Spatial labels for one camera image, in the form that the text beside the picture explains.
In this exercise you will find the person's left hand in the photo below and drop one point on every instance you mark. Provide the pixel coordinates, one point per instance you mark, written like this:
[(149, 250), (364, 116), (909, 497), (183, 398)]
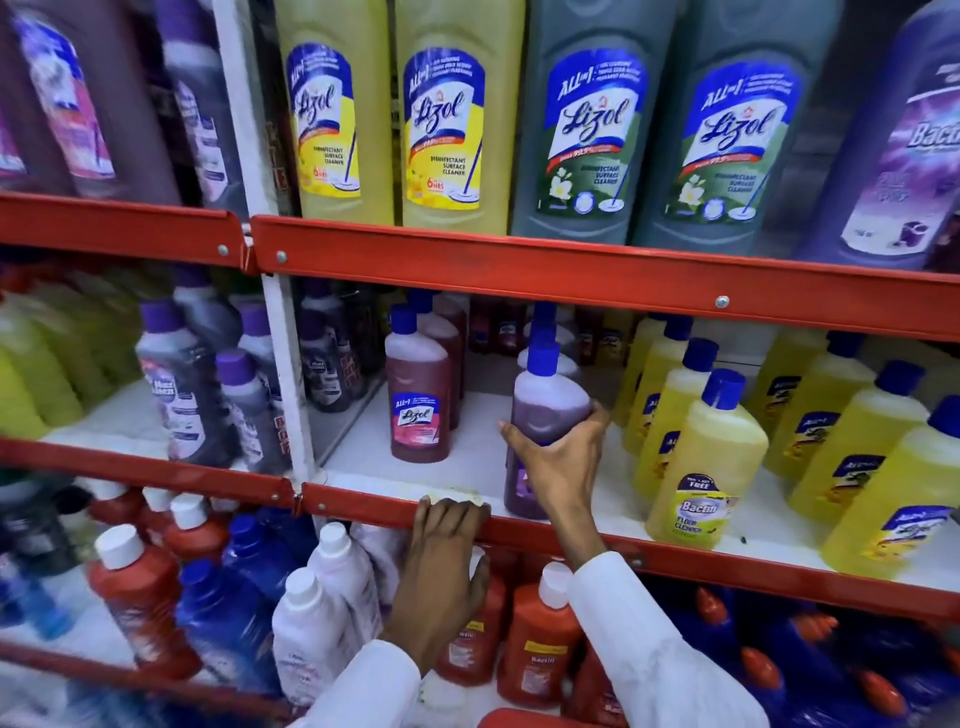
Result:
[(439, 585)]

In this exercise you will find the person's right hand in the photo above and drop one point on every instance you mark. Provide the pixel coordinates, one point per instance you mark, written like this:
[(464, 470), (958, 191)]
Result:
[(561, 472)]

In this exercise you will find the person's left thumb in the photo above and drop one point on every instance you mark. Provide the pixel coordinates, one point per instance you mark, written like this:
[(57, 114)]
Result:
[(481, 574)]

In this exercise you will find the person's left middle finger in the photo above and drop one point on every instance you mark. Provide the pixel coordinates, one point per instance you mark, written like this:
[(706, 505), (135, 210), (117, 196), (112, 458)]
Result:
[(460, 515)]

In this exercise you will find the person's left little finger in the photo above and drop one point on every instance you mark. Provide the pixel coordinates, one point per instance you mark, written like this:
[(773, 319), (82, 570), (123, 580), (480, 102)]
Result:
[(422, 519)]

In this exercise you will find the person's right thumb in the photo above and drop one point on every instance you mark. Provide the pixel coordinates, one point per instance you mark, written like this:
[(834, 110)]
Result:
[(519, 438)]

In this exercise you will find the purple cleaner bottle blue cap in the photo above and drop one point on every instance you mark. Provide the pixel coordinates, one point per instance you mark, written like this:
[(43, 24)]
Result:
[(546, 405), (544, 326)]

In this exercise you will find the person's right forearm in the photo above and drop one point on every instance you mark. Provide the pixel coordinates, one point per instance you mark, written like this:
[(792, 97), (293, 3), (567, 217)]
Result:
[(652, 645)]

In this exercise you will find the white cleaner bottle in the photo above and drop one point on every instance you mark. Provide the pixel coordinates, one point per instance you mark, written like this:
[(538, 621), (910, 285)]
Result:
[(346, 577), (382, 551), (311, 637)]

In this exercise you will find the orange-red bottle yellow label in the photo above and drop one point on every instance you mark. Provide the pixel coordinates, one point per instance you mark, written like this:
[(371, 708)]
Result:
[(536, 645), (596, 694), (472, 645)]

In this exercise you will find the row of dark back bottles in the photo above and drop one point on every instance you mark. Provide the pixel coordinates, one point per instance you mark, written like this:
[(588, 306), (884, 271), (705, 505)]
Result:
[(506, 326)]

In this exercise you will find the rows of yellow cleaner bottles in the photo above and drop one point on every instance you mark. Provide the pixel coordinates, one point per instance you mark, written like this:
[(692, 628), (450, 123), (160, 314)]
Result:
[(709, 457)]

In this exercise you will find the red bottle white cap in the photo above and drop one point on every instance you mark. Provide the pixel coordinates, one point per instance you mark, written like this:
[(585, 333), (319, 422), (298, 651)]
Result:
[(193, 529), (154, 510), (116, 504), (146, 600)]

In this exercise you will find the group of grey purple-capped bottles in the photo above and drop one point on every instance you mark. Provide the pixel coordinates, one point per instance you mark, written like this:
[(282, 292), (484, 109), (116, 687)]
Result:
[(184, 382)]

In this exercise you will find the large grey-green cleaner bottle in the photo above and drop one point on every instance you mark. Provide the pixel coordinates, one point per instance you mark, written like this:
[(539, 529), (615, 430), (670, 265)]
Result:
[(592, 127), (739, 135)]

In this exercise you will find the large yellow cleaner bottle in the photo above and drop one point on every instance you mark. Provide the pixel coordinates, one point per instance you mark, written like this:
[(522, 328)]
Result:
[(457, 112), (334, 112)]

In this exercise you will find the group of blue orange-capped bottles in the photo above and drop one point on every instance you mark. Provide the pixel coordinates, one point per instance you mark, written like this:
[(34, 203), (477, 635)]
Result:
[(817, 660)]

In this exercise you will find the dark cleaner bottle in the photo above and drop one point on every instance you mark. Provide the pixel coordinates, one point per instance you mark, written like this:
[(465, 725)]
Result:
[(37, 525)]

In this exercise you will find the group of lime green bottles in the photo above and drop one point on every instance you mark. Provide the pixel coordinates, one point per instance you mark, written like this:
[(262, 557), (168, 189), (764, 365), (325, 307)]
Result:
[(45, 360)]

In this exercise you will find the large grey cleaner bottle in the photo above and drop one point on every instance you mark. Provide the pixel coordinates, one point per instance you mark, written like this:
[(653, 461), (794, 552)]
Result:
[(201, 112)]

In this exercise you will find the large purple cleaner bottle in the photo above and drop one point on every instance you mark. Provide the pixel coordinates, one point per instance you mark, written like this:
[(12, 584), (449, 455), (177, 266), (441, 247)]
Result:
[(892, 165)]

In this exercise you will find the large mauve cleaner bottle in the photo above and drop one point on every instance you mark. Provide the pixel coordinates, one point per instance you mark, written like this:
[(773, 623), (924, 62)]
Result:
[(82, 97)]

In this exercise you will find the red metal shelf rail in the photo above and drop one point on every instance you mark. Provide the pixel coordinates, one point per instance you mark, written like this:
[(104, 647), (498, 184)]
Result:
[(750, 574), (112, 229), (135, 679), (600, 274), (150, 469)]

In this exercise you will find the white shelf upright post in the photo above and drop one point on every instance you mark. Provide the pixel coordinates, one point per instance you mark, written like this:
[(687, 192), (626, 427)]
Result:
[(289, 360)]

